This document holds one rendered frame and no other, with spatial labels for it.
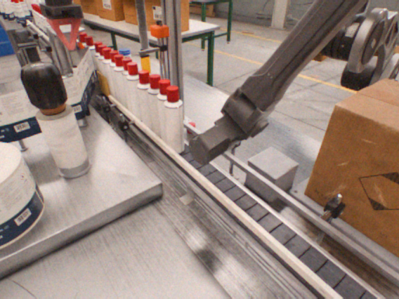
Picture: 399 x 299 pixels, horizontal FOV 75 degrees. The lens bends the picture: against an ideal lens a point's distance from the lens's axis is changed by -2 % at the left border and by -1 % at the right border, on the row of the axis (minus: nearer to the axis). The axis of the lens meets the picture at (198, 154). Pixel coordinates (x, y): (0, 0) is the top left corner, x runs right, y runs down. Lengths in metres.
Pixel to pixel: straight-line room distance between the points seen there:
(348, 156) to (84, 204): 0.62
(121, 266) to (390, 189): 0.58
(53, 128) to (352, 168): 0.69
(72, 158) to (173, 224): 0.31
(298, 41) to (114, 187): 0.54
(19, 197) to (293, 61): 0.58
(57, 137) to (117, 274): 0.35
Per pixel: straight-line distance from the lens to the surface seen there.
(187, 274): 0.61
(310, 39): 0.44
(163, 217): 0.70
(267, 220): 0.65
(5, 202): 0.65
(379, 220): 0.70
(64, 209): 0.72
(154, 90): 0.81
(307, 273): 0.55
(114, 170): 0.78
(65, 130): 0.72
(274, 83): 0.46
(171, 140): 0.77
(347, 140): 0.64
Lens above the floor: 1.37
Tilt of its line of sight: 38 degrees down
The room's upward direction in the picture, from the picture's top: straight up
